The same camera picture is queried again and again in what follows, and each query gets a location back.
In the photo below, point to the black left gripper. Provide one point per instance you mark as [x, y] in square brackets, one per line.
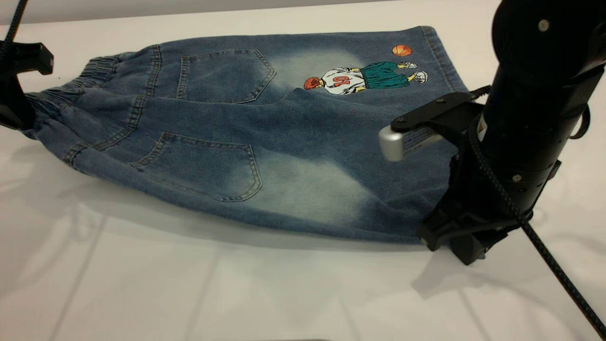
[26, 58]

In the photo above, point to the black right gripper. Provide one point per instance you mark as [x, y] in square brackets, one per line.
[478, 208]

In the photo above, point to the blue denim shorts basketball print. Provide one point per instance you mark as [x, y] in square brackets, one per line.
[213, 118]

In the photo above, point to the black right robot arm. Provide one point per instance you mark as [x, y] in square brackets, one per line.
[535, 94]

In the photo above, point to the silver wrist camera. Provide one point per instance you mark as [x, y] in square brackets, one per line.
[402, 142]

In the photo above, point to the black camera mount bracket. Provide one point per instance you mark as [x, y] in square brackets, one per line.
[440, 113]

